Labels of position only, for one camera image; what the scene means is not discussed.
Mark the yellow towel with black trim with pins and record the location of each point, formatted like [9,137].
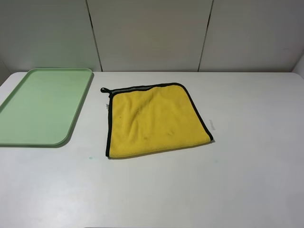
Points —
[152,118]

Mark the green plastic tray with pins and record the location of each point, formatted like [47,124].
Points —
[42,110]

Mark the clear tape strip right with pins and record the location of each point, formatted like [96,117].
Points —
[211,125]

